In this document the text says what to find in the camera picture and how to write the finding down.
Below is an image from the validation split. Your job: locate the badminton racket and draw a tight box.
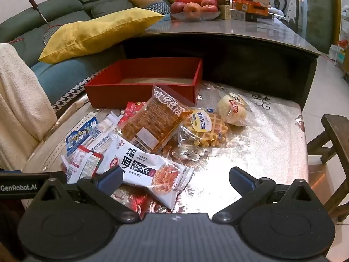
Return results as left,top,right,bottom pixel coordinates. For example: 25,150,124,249
8,0,62,46

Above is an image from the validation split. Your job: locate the white noodle snack packet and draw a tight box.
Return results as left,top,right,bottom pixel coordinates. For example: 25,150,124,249
97,135,195,212

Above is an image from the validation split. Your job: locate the red cardboard box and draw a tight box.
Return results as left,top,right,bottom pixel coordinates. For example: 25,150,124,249
84,57,204,108

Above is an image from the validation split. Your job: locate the blue snack packet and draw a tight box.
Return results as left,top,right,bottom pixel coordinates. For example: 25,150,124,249
66,117,99,157

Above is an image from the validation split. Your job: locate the wooden stool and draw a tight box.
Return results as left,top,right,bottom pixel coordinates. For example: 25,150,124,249
307,114,349,223

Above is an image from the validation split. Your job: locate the white storage rack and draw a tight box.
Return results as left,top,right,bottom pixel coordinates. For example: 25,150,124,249
328,40,349,71

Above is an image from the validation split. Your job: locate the dark wooden chair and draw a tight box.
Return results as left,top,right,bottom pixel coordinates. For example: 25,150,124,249
267,0,287,10

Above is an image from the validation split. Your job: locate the orange flat box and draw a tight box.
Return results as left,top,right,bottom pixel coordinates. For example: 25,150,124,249
232,0,269,16

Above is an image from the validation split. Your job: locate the beige small carton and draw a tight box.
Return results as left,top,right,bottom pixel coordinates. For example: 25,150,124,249
217,5,232,20

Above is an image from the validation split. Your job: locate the grey flat box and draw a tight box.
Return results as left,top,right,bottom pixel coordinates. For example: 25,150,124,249
230,9,274,22

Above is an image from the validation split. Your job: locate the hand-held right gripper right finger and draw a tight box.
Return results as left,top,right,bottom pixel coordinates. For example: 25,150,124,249
212,166,323,224

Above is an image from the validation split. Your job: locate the teal sofa seat cover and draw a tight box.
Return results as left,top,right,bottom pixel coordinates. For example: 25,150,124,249
30,14,172,112

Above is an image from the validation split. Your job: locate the clear brown bread packet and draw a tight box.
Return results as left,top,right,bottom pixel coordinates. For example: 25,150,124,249
117,84,194,155

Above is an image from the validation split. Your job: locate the red candy packet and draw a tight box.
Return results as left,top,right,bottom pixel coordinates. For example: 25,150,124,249
118,102,148,128

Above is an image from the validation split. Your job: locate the green sofa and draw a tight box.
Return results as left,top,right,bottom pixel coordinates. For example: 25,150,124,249
0,0,175,69

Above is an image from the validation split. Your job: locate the grey coffee table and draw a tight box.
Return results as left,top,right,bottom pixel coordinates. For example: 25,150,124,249
115,16,321,110

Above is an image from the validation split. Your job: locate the clear waffle packet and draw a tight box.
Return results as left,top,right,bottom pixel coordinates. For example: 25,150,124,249
174,109,233,161

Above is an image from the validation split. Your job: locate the dark patterned pillow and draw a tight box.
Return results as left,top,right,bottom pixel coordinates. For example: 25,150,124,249
146,2,171,15

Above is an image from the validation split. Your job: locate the white crumpled wrapper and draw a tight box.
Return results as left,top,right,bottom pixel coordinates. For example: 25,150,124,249
96,111,123,140

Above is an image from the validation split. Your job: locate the yellow pillow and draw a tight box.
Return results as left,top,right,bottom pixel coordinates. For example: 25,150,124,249
38,8,165,64

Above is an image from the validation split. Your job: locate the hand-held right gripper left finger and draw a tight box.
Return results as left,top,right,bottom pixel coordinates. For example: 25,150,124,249
33,166,141,223

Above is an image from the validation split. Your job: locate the white red-trim packet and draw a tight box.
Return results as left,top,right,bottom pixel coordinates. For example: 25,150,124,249
60,146,104,184

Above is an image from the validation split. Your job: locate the white blue-print packet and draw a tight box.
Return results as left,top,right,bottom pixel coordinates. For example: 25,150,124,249
82,131,118,156

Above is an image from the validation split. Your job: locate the glass fruit plate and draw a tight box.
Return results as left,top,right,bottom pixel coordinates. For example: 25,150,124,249
170,10,221,21

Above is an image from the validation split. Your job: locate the cream blanket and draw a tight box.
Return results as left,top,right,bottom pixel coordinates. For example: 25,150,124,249
0,43,58,170

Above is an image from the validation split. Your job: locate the round bun packet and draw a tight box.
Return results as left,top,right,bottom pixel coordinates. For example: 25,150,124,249
217,93,256,127

